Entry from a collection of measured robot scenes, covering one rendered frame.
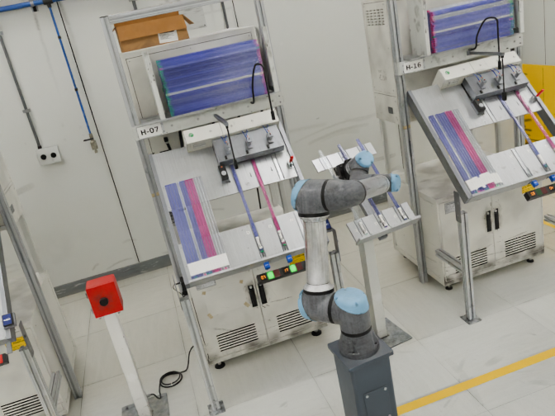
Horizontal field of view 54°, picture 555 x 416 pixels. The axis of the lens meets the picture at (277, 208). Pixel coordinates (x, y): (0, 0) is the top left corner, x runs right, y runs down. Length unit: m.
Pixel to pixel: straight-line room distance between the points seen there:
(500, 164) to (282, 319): 1.42
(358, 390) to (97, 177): 2.85
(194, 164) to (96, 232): 1.86
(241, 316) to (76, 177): 1.93
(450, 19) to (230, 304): 1.93
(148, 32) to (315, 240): 1.57
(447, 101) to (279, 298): 1.43
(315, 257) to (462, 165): 1.22
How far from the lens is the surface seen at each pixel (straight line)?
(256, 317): 3.01
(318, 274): 2.02
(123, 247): 4.51
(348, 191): 1.92
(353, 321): 2.00
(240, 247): 2.56
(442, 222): 3.24
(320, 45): 4.49
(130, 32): 3.05
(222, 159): 2.70
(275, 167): 2.75
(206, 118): 2.80
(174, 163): 2.77
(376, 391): 2.16
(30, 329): 2.95
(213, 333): 3.00
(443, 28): 3.19
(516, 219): 3.54
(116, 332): 2.74
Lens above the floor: 1.79
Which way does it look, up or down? 20 degrees down
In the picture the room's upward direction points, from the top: 12 degrees counter-clockwise
